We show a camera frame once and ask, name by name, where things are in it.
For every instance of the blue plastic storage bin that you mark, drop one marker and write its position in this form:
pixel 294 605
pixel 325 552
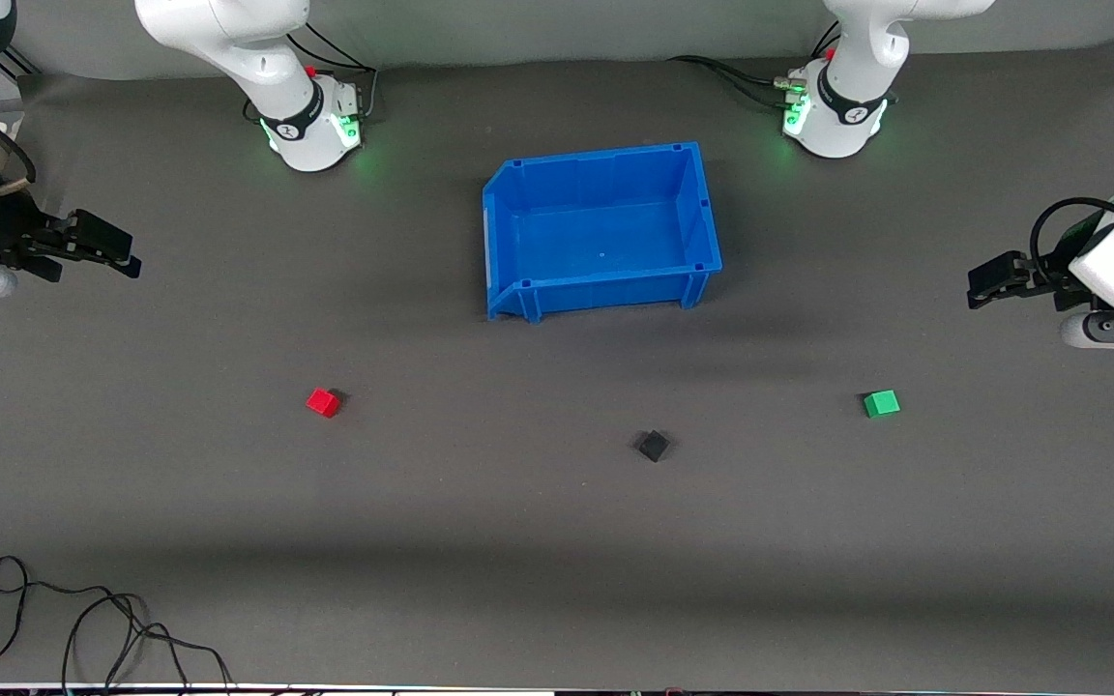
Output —
pixel 600 232

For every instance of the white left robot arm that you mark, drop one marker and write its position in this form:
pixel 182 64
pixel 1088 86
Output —
pixel 852 68

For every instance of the red cube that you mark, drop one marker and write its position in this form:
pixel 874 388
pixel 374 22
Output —
pixel 323 401

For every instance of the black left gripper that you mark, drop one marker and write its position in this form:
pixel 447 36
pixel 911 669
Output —
pixel 1050 274

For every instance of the aluminium frame rail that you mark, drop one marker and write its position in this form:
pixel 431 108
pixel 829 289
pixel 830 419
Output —
pixel 14 63

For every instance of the black cube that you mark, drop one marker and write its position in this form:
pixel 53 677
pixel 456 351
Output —
pixel 654 446

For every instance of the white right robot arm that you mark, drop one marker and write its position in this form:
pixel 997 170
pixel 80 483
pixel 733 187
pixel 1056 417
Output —
pixel 257 58

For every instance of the green cube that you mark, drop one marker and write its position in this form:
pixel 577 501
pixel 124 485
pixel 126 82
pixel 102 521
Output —
pixel 881 403

